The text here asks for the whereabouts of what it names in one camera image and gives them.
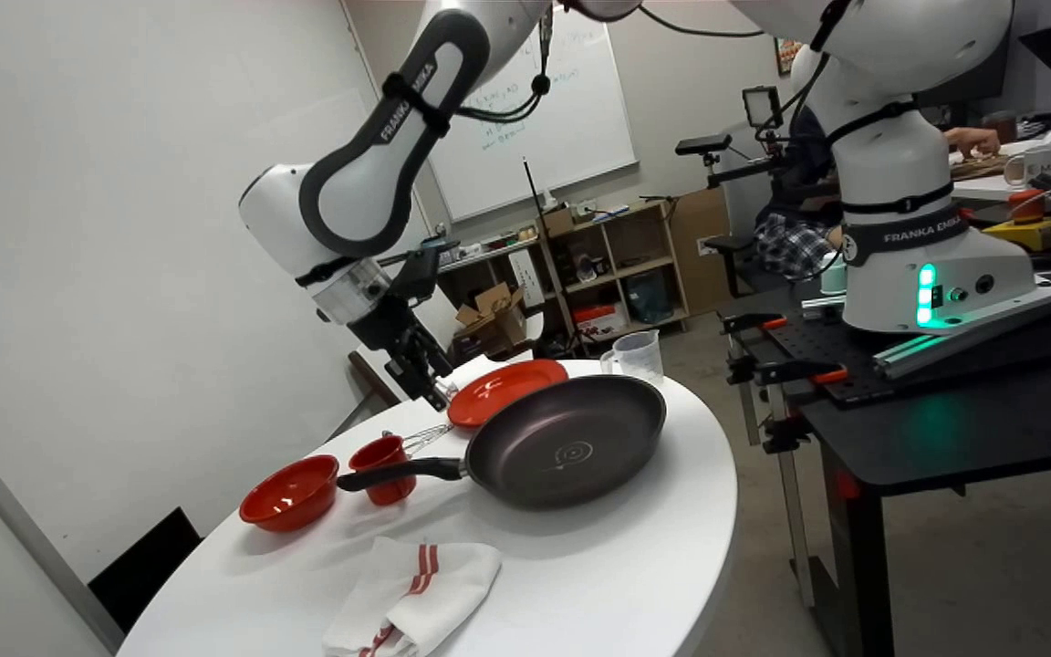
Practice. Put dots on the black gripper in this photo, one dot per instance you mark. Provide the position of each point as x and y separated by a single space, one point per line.
397 331

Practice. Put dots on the white towel with red stripes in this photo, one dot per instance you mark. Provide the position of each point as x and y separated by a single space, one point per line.
428 597

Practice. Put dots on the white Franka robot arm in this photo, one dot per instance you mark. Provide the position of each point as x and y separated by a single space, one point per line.
367 185

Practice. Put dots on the red plate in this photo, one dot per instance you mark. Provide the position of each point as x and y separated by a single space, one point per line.
502 393

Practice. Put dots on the brown cardboard box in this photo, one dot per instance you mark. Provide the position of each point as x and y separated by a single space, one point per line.
490 317

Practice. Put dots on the red mug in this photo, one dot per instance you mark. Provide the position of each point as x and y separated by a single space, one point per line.
380 477

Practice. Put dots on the black frying pan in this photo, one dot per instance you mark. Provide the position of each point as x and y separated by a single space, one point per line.
566 443

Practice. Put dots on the red bowl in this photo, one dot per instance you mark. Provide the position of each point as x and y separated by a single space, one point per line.
289 499

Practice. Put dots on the clear plastic measuring cup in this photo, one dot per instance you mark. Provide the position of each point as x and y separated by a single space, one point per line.
637 355

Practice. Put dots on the wooden cube shelf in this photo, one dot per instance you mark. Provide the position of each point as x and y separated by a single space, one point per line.
622 261

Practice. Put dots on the white whiteboard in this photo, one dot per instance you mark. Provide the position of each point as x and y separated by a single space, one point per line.
565 123

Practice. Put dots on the black office chair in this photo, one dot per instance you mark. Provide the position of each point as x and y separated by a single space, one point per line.
719 249

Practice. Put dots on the seated person in plaid trousers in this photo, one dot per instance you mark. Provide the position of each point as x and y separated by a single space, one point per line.
795 242

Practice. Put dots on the black workbench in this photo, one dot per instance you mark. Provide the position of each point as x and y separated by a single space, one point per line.
977 423

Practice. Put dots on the yellow flat object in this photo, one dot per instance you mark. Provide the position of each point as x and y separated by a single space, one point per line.
1031 234

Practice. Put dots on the round white pedestal table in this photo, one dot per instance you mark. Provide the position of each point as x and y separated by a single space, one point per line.
622 548

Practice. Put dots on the aluminium profile rail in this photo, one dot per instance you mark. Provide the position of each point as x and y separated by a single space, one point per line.
986 322

